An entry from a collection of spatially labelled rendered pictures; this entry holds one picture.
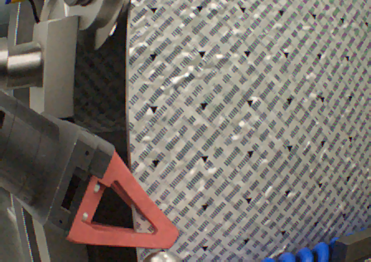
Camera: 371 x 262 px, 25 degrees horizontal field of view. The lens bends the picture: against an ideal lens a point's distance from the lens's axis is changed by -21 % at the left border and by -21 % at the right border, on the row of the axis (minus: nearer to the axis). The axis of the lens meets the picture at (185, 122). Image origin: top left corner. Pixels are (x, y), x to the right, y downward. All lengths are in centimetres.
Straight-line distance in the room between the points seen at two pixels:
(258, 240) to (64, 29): 19
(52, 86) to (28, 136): 11
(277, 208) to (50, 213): 18
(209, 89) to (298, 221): 11
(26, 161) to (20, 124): 2
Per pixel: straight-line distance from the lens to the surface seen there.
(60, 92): 63
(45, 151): 53
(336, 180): 65
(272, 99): 61
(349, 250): 60
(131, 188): 56
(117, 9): 58
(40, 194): 54
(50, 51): 63
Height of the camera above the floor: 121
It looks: 7 degrees down
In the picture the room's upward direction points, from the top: 1 degrees counter-clockwise
